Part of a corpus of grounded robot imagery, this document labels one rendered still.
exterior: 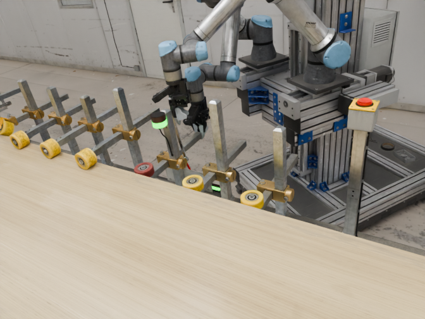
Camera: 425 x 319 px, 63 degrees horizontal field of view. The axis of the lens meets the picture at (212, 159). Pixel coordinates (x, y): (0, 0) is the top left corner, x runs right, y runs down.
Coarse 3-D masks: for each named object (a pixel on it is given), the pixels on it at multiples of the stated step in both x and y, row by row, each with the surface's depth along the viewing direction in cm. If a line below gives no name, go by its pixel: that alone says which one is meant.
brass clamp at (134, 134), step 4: (112, 128) 166; (116, 128) 165; (120, 128) 164; (136, 128) 164; (124, 132) 162; (128, 132) 160; (132, 132) 160; (136, 132) 161; (124, 136) 164; (128, 136) 162; (132, 136) 160; (136, 136) 162; (128, 140) 163; (132, 140) 163; (136, 140) 162
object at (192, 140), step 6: (198, 132) 175; (192, 138) 171; (198, 138) 174; (186, 144) 166; (192, 144) 170; (180, 150) 163; (186, 150) 167; (162, 162) 155; (156, 168) 152; (162, 168) 154; (156, 174) 151
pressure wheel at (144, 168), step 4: (140, 164) 147; (144, 164) 147; (148, 164) 147; (136, 168) 145; (140, 168) 145; (144, 168) 144; (148, 168) 144; (152, 168) 145; (136, 172) 143; (140, 172) 142; (144, 172) 142; (148, 172) 143; (152, 172) 145; (148, 176) 143
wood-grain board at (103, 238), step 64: (0, 192) 143; (64, 192) 138; (128, 192) 132; (192, 192) 127; (0, 256) 111; (64, 256) 108; (128, 256) 105; (192, 256) 101; (256, 256) 99; (320, 256) 96; (384, 256) 93
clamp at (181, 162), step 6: (156, 156) 159; (162, 156) 158; (168, 156) 157; (180, 156) 156; (168, 162) 156; (174, 162) 154; (180, 162) 153; (186, 162) 156; (174, 168) 156; (180, 168) 155
